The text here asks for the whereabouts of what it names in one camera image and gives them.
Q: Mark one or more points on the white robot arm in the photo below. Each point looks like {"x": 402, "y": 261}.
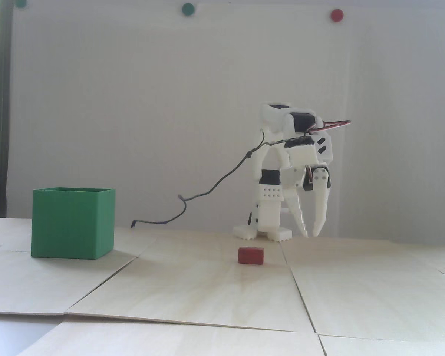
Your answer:
{"x": 269, "y": 218}

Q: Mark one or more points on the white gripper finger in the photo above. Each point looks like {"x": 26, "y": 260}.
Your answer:
{"x": 320, "y": 200}
{"x": 296, "y": 209}

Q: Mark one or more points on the white gripper-mounted camera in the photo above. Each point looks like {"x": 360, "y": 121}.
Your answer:
{"x": 301, "y": 155}

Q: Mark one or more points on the green round magnet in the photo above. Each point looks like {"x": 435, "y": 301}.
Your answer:
{"x": 21, "y": 3}
{"x": 188, "y": 9}

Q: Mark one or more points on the red round magnet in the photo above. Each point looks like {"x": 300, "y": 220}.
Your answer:
{"x": 336, "y": 15}

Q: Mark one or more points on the red block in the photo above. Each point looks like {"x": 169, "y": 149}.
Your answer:
{"x": 250, "y": 256}

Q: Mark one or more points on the dark window frame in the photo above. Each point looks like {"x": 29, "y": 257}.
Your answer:
{"x": 2, "y": 111}

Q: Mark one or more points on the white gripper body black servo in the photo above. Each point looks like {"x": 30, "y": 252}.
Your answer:
{"x": 301, "y": 182}

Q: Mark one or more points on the green box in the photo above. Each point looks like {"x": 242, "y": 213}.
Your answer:
{"x": 68, "y": 226}

